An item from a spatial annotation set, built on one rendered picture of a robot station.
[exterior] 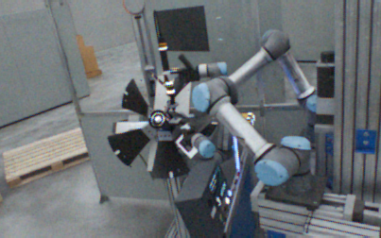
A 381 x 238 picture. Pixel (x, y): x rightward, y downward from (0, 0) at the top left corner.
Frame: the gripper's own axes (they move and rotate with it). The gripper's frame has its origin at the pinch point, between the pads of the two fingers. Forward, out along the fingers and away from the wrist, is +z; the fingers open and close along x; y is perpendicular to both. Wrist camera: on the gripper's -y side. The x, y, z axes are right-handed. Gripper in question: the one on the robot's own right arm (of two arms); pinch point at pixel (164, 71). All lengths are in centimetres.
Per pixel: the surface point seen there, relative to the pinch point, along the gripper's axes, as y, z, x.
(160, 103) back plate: 29.6, 14.6, 32.9
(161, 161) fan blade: 48, 7, -18
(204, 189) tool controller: 24, -27, -84
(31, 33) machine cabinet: -10, 357, 434
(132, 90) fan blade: 13.0, 26.0, 14.7
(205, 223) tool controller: 35, -26, -89
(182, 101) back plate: 28.9, -2.2, 30.3
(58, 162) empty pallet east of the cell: 139, 198, 162
